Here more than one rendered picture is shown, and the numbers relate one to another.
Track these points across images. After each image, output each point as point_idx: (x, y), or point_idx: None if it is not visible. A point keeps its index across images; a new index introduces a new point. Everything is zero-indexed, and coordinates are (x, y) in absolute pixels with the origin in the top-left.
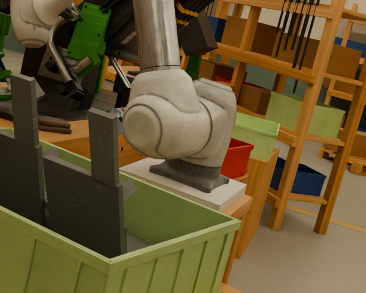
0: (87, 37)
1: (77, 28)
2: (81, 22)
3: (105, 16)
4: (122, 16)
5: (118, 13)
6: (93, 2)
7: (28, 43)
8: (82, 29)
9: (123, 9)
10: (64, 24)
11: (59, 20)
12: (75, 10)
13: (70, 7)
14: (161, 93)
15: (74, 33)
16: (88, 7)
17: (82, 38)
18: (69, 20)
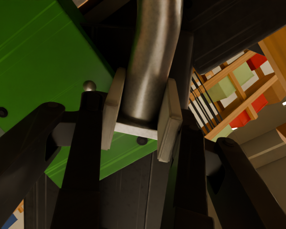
0: (19, 71)
1: (85, 61)
2: (91, 90)
3: (56, 169)
4: (36, 194)
5: (51, 192)
6: (145, 160)
7: None
8: (65, 76)
9: (51, 211)
10: (190, 2)
11: (152, 27)
12: (127, 130)
13: (160, 118)
14: None
15: (71, 35)
16: (130, 144)
17: (28, 52)
18: (128, 62)
